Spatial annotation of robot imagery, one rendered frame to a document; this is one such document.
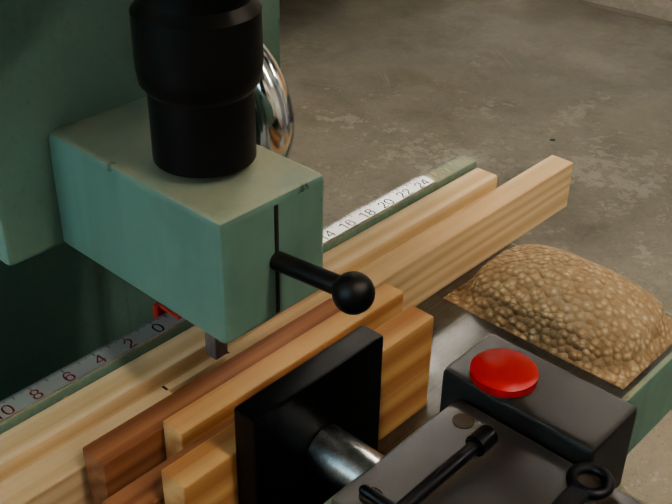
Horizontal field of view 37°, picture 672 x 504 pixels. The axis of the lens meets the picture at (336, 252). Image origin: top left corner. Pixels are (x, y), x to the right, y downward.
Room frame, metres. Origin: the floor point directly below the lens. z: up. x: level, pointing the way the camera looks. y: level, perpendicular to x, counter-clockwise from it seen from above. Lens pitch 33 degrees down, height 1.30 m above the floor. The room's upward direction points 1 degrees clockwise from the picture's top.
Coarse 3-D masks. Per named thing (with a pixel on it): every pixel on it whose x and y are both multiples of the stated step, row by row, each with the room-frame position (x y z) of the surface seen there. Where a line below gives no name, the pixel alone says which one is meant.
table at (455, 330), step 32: (448, 288) 0.58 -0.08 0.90; (448, 320) 0.55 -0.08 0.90; (480, 320) 0.55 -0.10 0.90; (448, 352) 0.51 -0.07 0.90; (544, 352) 0.51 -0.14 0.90; (608, 384) 0.48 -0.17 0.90; (640, 384) 0.48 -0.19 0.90; (416, 416) 0.45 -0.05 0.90; (640, 416) 0.49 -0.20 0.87; (384, 448) 0.42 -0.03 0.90
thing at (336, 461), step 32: (320, 352) 0.39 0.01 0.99; (352, 352) 0.39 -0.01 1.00; (288, 384) 0.36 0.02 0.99; (320, 384) 0.37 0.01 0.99; (352, 384) 0.39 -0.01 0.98; (256, 416) 0.34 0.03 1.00; (288, 416) 0.35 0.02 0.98; (320, 416) 0.37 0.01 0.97; (352, 416) 0.39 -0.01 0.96; (256, 448) 0.34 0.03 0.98; (288, 448) 0.35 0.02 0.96; (320, 448) 0.36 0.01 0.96; (352, 448) 0.36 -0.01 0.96; (256, 480) 0.34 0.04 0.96; (288, 480) 0.35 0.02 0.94; (320, 480) 0.37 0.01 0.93; (352, 480) 0.34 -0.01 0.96
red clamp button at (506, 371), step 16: (480, 352) 0.36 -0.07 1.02; (496, 352) 0.35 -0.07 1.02; (512, 352) 0.35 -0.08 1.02; (480, 368) 0.34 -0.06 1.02; (496, 368) 0.34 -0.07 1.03; (512, 368) 0.34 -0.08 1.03; (528, 368) 0.34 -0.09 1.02; (480, 384) 0.34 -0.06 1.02; (496, 384) 0.33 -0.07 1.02; (512, 384) 0.33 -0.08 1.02; (528, 384) 0.33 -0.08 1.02
